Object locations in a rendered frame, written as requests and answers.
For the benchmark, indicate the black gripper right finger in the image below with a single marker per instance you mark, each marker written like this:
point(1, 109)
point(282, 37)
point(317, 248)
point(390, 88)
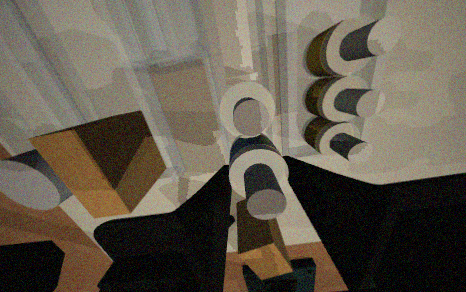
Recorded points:
point(354, 219)

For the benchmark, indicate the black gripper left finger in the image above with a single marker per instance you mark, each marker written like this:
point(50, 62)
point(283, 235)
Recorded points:
point(198, 229)

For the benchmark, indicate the dark grey thin rod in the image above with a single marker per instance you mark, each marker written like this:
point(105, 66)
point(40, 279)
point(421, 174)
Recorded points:
point(231, 220)

